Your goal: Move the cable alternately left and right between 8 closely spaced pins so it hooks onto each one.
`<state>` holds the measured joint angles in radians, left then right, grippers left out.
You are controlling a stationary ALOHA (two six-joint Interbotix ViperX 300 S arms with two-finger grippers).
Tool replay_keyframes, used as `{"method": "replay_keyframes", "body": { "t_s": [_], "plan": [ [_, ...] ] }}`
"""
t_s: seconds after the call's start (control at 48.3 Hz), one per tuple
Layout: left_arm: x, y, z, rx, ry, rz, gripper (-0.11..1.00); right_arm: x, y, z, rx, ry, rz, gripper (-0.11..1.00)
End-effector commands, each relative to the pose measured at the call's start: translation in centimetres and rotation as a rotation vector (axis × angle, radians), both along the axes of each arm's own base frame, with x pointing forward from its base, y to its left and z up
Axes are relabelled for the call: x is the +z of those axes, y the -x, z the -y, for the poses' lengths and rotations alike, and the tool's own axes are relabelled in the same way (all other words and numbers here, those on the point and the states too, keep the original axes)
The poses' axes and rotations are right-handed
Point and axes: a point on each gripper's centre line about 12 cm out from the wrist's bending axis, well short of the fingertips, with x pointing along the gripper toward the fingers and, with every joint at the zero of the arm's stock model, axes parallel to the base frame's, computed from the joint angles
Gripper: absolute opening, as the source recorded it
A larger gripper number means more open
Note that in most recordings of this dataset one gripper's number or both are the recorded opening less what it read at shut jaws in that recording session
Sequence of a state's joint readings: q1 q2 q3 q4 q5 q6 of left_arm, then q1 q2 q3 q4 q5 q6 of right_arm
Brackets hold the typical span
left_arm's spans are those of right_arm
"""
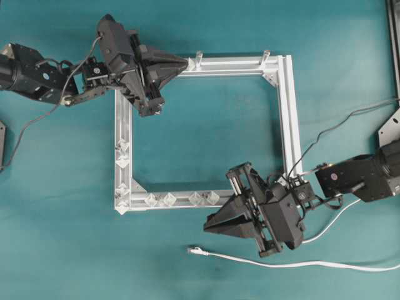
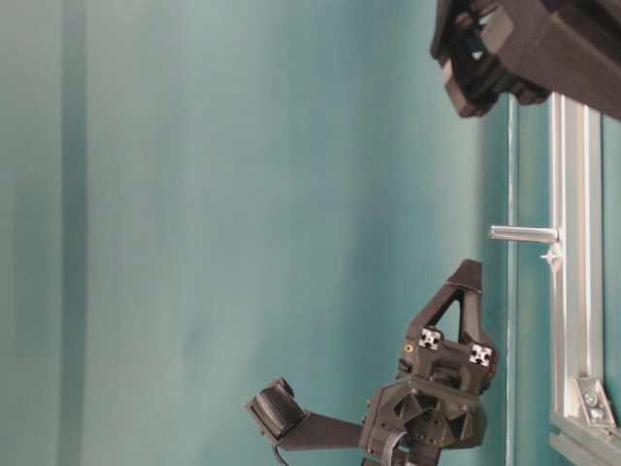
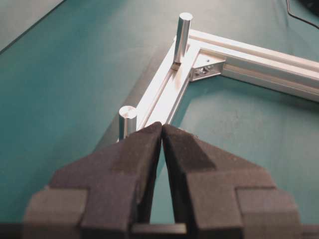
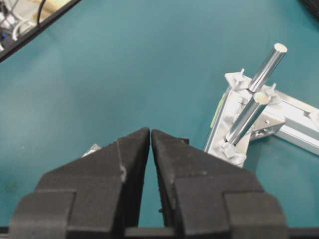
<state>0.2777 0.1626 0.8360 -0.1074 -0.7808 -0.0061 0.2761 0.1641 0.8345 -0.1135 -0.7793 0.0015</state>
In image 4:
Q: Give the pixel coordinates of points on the aluminium extrusion frame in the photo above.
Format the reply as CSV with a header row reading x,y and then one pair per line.
x,y
285,117

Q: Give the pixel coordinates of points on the black table edge rail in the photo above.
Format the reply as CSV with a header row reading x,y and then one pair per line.
x,y
33,33

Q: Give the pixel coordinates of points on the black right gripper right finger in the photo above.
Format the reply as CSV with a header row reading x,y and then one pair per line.
x,y
204,197

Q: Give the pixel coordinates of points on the white cables beyond table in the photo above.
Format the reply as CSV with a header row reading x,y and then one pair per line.
x,y
17,17

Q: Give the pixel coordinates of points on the steel pin near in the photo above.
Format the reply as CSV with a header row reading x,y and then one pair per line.
x,y
247,117

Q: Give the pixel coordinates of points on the steel pin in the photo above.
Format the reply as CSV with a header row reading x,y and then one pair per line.
x,y
247,117
267,67

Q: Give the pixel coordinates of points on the steel pin far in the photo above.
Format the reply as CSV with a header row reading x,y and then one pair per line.
x,y
267,67

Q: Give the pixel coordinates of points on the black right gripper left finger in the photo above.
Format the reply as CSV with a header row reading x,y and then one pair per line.
x,y
93,197

